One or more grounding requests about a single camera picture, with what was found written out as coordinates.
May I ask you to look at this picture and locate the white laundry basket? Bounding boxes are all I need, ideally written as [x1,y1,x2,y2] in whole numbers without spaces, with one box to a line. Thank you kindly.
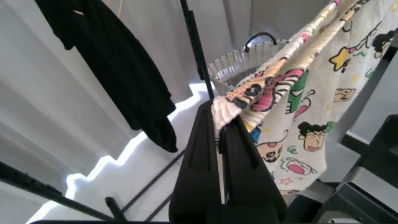
[207,31,290,96]

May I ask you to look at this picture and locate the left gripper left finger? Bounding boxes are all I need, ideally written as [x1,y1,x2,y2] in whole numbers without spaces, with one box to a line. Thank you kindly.
[168,100,223,223]

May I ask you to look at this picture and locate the cream printed garment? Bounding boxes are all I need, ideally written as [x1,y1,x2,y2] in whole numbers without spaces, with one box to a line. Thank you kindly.
[210,0,398,196]

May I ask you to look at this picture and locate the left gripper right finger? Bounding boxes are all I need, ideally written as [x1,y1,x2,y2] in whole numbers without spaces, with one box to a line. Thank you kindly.
[219,114,289,223]

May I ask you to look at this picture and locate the black garment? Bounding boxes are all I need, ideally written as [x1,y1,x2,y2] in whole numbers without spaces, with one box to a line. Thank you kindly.
[33,0,179,154]

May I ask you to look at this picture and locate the white curtain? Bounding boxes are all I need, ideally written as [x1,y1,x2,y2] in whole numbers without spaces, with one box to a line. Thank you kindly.
[0,0,336,195]

